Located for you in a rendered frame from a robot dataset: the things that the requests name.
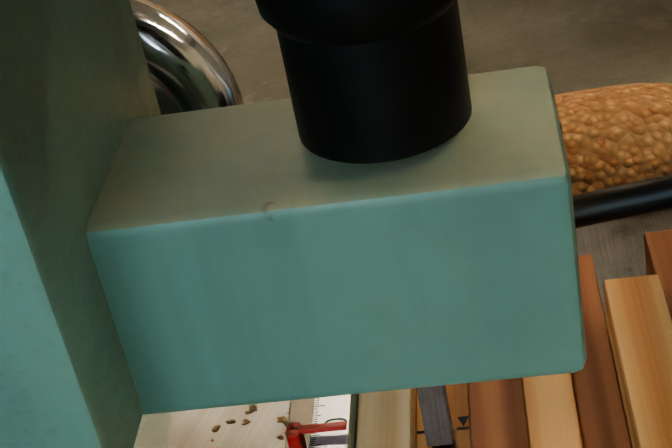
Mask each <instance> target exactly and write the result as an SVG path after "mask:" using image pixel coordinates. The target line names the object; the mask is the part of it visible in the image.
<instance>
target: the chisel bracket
mask: <svg viewBox="0 0 672 448"><path fill-rule="evenodd" d="M468 81H469V89H470V97H471V104H472V112H471V116H470V119H469V121H468V122H467V124H466V125H465V127H464V128H463V129H462V130H461V131H460V132H459V133H458V134H457V135H455V136H454V137H452V138H451V139H450V140H448V141H447V142H445V143H443V144H441V145H439V146H438V147H436V148H433V149H431V150H429V151H426V152H424V153H421V154H418V155H415V156H412V157H408V158H404V159H400V160H395V161H389V162H382V163H370V164H353V163H342V162H337V161H332V160H328V159H325V158H322V157H319V156H317V155H315V154H313V153H312V152H310V151H309V150H308V149H307V148H305V146H304V145H303V144H302V142H301V140H300V137H299V133H298V128H297V123H296V119H295V114H294V110H293V105H292V100H291V98H288V99H280V100H272V101H265V102H257V103H249V104H242V105H234V106H227V107H219V108H211V109H204V110H196V111H189V112H181V113H173V114H166V115H158V116H151V117H143V118H135V119H131V120H130V121H129V123H128V126H127V128H126V131H125V133H124V136H123V138H122V140H121V143H120V145H119V148H118V150H117V153H116V155H115V158H114V160H113V162H112V165H111V167H110V170H109V172H108V175H107V177H106V180H105V182H104V184H103V187H102V189H101V192H100V194H99V197H98V199H97V202H96V204H95V207H94V209H93V211H92V214H91V216H90V219H89V221H88V224H87V231H86V235H87V240H88V245H89V248H90V251H91V254H92V257H93V260H94V263H95V266H96V269H97V272H98V275H99V278H100V281H101V284H102V287H103V290H104V293H105V296H106V299H107V302H108V305H109V308H110V311H111V314H112V317H113V320H114V323H115V326H116V329H117V332H118V335H119V338H120V341H121V345H122V348H123V351H124V354H125V357H126V360H127V363H128V366H129V369H130V372H131V375H132V378H133V381H134V384H135V387H136V390H137V393H138V396H139V399H140V402H141V405H142V408H143V415H146V414H156V413H166V412H176V411H187V410H197V409H207V408H217V407H227V406H238V405H248V404H258V403H268V402H279V401H289V400H299V399H309V398H319V397H330V396H340V395H350V394H360V393H370V392H381V391H391V390H401V389H411V388H421V387H432V386H442V385H452V384H462V383H472V382H483V381H493V380H503V379H513V378H524V377H534V376H544V375H554V374H564V373H575V372H577V371H580V370H582V369H583V367H584V364H585V362H586V359H587V352H586V341H585V330H584V318H583V307H582V296H581V285H580V274H579V263H578V251H577V240H576V229H575V218H574V207H573V195H572V184H571V176H570V171H569V166H568V162H567V157H566V152H565V147H564V142H563V137H562V128H561V122H559V117H558V112H557V108H556V103H555V98H554V93H553V88H552V83H551V78H550V75H549V74H548V72H547V70H546V69H545V68H544V67H539V66H531V67H523V68H516V69H508V70H501V71H493V72H485V73H478V74H470V75H468Z"/></svg>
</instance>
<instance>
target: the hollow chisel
mask: <svg viewBox="0 0 672 448"><path fill-rule="evenodd" d="M417 393H418V399H419V404H420V410H421V415H422V421H423V426H424V432H425V437H426V443H427V446H438V445H449V444H453V425H452V419H451V413H450V407H449V401H448V395H447V389H446V385H442V386H432V387H421V388H417Z"/></svg>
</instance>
